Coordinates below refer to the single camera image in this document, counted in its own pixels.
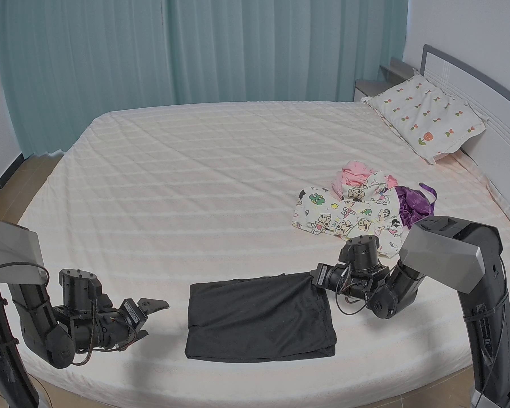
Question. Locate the purple garment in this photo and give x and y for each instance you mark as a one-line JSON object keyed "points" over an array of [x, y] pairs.
{"points": [[414, 206]]}

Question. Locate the bed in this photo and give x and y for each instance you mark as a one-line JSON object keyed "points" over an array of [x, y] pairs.
{"points": [[195, 164]]}

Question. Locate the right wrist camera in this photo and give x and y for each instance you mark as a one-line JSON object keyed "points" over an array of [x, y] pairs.
{"points": [[345, 254]]}

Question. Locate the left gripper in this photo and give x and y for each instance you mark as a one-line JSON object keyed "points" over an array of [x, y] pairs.
{"points": [[129, 325]]}

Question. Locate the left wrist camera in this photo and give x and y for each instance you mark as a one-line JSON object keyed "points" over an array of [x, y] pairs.
{"points": [[105, 301]]}

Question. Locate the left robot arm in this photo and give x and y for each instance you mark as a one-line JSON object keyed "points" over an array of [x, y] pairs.
{"points": [[34, 312]]}

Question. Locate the blue-green curtain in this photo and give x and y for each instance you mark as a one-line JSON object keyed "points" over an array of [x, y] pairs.
{"points": [[280, 36], [89, 57]]}

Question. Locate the white printed pyjama top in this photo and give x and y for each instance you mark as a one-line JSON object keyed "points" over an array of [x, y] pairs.
{"points": [[344, 223]]}

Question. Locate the black T-shirt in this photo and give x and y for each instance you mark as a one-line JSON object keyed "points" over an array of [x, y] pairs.
{"points": [[259, 317]]}

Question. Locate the pink garment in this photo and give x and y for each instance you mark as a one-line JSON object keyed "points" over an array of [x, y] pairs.
{"points": [[355, 176]]}

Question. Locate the grey bedside table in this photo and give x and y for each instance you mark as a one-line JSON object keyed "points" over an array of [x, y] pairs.
{"points": [[372, 87]]}

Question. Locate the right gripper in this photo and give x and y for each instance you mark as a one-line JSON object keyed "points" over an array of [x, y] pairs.
{"points": [[338, 278]]}

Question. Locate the white printed pillow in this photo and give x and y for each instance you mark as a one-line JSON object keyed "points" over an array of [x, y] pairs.
{"points": [[425, 117]]}

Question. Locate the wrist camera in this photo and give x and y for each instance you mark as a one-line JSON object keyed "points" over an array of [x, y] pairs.
{"points": [[105, 301], [345, 254]]}

